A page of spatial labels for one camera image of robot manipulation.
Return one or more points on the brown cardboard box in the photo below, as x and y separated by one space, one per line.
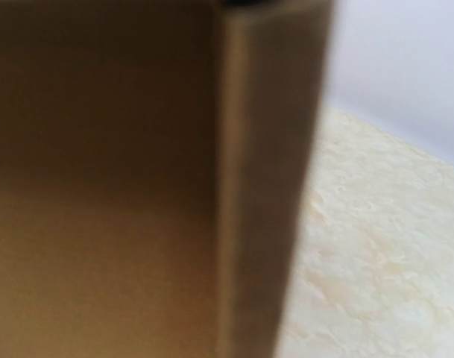
153 157

